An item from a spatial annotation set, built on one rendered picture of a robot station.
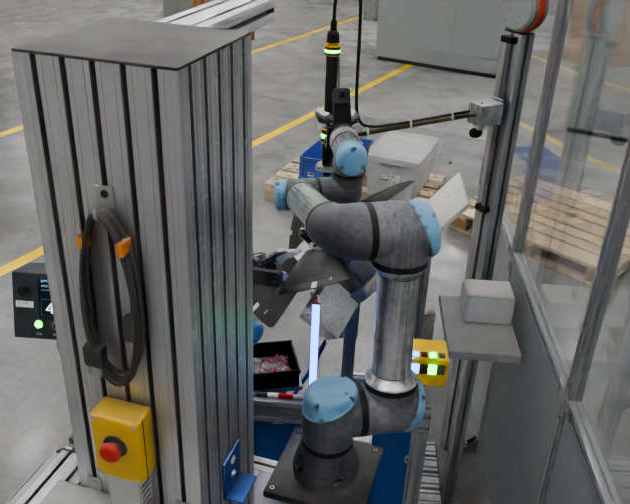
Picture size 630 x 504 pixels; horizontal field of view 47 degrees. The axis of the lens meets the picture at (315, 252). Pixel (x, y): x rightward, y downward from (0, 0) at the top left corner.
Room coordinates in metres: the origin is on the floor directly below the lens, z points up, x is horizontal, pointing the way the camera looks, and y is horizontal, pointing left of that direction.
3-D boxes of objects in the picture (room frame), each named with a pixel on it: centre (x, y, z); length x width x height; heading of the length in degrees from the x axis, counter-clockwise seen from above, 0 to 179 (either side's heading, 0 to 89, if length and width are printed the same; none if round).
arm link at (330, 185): (1.66, -0.06, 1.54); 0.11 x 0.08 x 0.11; 104
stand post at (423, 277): (2.16, -0.37, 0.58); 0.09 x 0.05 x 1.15; 177
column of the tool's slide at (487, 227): (2.42, -0.64, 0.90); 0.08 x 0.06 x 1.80; 32
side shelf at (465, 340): (2.12, -0.58, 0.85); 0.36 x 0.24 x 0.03; 177
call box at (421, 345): (1.66, -0.30, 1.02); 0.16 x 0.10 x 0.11; 87
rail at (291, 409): (1.68, 0.09, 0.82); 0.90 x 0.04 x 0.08; 87
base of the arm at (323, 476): (1.23, -0.04, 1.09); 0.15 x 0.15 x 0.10
